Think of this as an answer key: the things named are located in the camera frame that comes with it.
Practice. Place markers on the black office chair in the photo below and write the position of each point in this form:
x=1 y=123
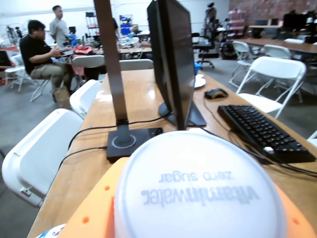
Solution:
x=205 y=47

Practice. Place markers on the black and orange mouse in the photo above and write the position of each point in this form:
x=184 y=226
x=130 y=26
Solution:
x=215 y=93

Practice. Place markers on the shelf with blue bins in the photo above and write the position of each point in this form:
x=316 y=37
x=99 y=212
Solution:
x=126 y=24

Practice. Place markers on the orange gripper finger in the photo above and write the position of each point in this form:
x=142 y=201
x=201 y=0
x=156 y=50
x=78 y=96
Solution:
x=297 y=223
x=94 y=213

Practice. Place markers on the white paper plate blue pattern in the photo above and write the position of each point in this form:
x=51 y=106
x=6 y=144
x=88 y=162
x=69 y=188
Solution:
x=49 y=233

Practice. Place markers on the red bag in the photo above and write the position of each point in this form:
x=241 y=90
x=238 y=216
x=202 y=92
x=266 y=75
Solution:
x=83 y=50

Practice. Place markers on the standing man grey shirt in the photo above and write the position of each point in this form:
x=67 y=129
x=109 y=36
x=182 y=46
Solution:
x=58 y=27

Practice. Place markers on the pink shelving rack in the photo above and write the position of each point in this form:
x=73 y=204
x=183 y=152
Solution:
x=236 y=21

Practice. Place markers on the white folding chair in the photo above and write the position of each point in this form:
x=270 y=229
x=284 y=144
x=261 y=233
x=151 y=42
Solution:
x=277 y=50
x=241 y=52
x=275 y=69
x=136 y=65
x=37 y=153
x=84 y=96
x=17 y=72
x=88 y=61

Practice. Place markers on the seated man black shirt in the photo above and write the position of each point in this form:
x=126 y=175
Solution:
x=32 y=54

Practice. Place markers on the dark desk lamp with base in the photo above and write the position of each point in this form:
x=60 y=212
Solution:
x=111 y=62

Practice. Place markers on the black computer keyboard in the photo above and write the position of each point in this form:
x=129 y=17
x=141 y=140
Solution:
x=262 y=134

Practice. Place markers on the brown paper bag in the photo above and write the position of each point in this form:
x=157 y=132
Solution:
x=62 y=98

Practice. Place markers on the black computer monitor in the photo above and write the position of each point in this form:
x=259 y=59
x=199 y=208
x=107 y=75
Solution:
x=173 y=62

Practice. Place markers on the grey humanoid mannequin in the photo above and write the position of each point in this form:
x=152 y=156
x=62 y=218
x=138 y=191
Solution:
x=211 y=12

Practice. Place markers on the vitaminwater bottle with white cap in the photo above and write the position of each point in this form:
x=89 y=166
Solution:
x=198 y=198

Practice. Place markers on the long brown table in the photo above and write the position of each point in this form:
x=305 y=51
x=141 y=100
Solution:
x=280 y=44

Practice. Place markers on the white dish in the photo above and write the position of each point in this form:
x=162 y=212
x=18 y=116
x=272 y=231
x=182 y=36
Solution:
x=199 y=81

